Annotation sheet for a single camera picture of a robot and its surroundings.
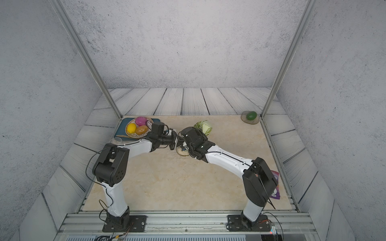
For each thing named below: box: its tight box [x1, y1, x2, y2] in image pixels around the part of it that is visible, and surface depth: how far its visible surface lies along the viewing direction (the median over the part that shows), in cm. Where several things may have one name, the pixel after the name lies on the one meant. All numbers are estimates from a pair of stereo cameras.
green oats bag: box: [193, 119, 213, 137], surface depth 81 cm
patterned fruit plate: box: [125, 116, 155, 139], surface depth 110 cm
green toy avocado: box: [246, 110, 258, 121], surface depth 120 cm
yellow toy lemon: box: [127, 123, 137, 134], surface depth 110 cm
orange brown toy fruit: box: [134, 125, 149, 136], surface depth 110 cm
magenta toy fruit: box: [135, 115, 147, 127], surface depth 113 cm
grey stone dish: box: [240, 110, 260, 125], surface depth 121 cm
